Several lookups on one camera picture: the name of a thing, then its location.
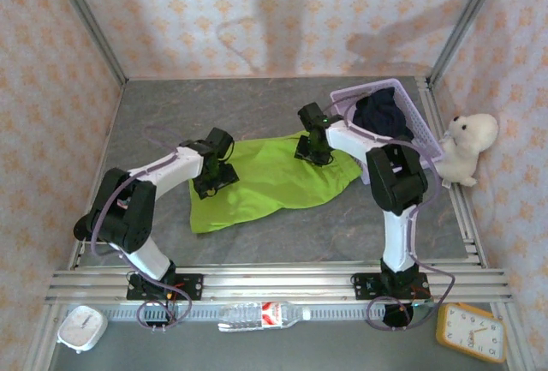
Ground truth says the lavender plastic laundry basket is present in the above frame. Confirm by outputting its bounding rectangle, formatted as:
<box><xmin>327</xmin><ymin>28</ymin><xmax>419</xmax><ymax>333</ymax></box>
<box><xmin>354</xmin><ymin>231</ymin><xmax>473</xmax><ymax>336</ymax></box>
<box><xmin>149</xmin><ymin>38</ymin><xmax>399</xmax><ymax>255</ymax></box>
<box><xmin>329</xmin><ymin>78</ymin><xmax>446</xmax><ymax>187</ymax></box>

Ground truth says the aluminium frame leg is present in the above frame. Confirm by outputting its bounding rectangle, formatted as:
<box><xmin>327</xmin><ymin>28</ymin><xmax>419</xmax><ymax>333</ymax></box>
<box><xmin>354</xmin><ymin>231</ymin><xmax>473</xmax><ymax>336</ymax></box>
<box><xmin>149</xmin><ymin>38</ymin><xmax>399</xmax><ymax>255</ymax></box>
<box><xmin>23</xmin><ymin>302</ymin><xmax>63</xmax><ymax>371</ymax></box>
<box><xmin>491</xmin><ymin>302</ymin><xmax>539</xmax><ymax>371</ymax></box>

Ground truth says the lime green cloth garment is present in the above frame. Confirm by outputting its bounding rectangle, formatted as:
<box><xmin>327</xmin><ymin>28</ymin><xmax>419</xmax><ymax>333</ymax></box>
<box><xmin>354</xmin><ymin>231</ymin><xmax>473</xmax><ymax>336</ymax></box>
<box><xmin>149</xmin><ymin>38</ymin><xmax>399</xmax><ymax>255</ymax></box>
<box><xmin>188</xmin><ymin>129</ymin><xmax>364</xmax><ymax>235</ymax></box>

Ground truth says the aluminium frame corner post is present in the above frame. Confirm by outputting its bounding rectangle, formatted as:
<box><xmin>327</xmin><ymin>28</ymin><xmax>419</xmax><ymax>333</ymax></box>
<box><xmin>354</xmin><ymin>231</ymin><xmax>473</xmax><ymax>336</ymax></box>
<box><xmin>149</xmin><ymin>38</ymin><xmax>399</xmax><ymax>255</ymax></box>
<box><xmin>427</xmin><ymin>0</ymin><xmax>510</xmax><ymax>85</ymax></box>
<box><xmin>46</xmin><ymin>0</ymin><xmax>128</xmax><ymax>85</ymax></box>

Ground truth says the navy blue cloth garment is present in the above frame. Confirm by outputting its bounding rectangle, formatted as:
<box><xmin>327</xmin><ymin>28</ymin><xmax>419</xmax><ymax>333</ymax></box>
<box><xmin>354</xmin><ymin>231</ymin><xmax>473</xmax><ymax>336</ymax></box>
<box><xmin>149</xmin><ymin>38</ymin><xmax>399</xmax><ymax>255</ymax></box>
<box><xmin>351</xmin><ymin>87</ymin><xmax>415</xmax><ymax>141</ymax></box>

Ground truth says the yellow square alarm clock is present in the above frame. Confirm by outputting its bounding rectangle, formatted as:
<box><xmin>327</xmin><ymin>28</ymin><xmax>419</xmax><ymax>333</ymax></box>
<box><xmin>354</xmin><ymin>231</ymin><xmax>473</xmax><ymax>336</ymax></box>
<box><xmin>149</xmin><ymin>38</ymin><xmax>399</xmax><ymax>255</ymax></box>
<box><xmin>435</xmin><ymin>302</ymin><xmax>509</xmax><ymax>364</ymax></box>

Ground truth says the wide aluminium mounting rail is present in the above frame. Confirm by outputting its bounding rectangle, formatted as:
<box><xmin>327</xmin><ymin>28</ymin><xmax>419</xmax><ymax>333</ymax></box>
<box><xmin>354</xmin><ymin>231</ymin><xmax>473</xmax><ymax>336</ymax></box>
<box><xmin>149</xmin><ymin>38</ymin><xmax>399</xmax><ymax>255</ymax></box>
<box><xmin>45</xmin><ymin>261</ymin><xmax>513</xmax><ymax>303</ymax></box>

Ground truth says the aluminium table side rail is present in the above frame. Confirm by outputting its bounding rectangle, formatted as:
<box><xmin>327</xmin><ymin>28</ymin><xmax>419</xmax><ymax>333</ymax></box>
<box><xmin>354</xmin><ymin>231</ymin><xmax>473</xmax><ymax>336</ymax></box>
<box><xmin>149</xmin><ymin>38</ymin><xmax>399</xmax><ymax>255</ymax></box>
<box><xmin>417</xmin><ymin>77</ymin><xmax>489</xmax><ymax>269</ymax></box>
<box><xmin>68</xmin><ymin>237</ymin><xmax>86</xmax><ymax>270</ymax></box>

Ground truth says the white plush animal toy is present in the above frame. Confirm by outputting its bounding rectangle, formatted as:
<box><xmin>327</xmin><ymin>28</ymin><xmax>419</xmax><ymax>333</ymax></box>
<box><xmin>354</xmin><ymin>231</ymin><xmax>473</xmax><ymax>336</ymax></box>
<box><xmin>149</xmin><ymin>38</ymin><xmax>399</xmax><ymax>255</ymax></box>
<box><xmin>435</xmin><ymin>112</ymin><xmax>500</xmax><ymax>188</ymax></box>

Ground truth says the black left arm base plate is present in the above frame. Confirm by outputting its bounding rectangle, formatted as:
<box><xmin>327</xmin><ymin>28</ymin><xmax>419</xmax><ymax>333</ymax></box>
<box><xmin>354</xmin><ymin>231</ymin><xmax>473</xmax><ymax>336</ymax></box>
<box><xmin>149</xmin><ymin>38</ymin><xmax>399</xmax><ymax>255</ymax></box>
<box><xmin>126</xmin><ymin>273</ymin><xmax>205</xmax><ymax>302</ymax></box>

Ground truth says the white square alarm clock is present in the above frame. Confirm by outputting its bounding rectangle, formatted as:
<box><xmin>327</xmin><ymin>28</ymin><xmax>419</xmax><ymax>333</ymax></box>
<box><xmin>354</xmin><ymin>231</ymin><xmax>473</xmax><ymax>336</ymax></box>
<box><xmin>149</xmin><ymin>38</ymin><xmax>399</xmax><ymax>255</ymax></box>
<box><xmin>57</xmin><ymin>305</ymin><xmax>109</xmax><ymax>354</ymax></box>

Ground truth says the clear plastic water bottle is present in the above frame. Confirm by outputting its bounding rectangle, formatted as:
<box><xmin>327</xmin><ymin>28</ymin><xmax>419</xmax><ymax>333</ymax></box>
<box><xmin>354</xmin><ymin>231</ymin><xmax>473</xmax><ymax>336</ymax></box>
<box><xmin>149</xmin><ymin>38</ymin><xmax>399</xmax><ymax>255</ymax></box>
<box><xmin>217</xmin><ymin>301</ymin><xmax>312</xmax><ymax>332</ymax></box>

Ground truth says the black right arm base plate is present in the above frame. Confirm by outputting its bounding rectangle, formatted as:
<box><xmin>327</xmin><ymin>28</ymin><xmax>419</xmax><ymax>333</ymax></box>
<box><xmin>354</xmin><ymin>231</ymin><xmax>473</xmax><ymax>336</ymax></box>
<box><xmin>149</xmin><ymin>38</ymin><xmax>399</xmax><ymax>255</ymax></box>
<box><xmin>350</xmin><ymin>272</ymin><xmax>430</xmax><ymax>302</ymax></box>

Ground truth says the grey slotted cable duct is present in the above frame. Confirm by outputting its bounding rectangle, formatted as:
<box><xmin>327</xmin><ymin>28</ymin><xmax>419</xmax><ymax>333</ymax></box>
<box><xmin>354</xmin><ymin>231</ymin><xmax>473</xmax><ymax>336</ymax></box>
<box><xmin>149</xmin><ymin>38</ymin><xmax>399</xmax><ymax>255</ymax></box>
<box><xmin>102</xmin><ymin>304</ymin><xmax>438</xmax><ymax>321</ymax></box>

